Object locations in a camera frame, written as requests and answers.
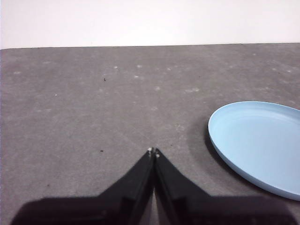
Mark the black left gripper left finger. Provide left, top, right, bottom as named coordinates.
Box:
left=9, top=147, right=156, bottom=225

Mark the light blue round plate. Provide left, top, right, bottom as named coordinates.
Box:
left=207, top=101, right=300, bottom=202

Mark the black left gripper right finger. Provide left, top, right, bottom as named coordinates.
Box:
left=154, top=147, right=299, bottom=225

